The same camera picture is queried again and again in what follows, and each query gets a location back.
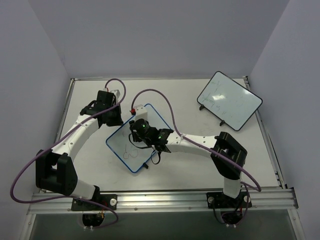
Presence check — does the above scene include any aluminium front rail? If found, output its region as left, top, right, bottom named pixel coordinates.
left=27, top=188, right=298, bottom=214

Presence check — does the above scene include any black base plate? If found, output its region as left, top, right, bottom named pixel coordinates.
left=206, top=191, right=248, bottom=209
left=71, top=193, right=118, bottom=212

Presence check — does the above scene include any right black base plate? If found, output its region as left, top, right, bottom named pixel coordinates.
left=206, top=191, right=248, bottom=209

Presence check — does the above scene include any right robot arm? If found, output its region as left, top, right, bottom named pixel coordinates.
left=129, top=118, right=248, bottom=207

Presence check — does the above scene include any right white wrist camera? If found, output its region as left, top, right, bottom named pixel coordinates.
left=130, top=104, right=148, bottom=121

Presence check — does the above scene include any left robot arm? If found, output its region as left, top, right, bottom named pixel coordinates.
left=35, top=88, right=123, bottom=210

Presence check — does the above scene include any blue framed whiteboard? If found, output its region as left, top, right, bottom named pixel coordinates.
left=105, top=103, right=171, bottom=173

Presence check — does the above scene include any black framed whiteboard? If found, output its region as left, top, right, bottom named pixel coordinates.
left=196, top=71, right=263, bottom=131

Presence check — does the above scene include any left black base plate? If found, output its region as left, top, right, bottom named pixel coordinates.
left=71, top=193, right=118, bottom=212

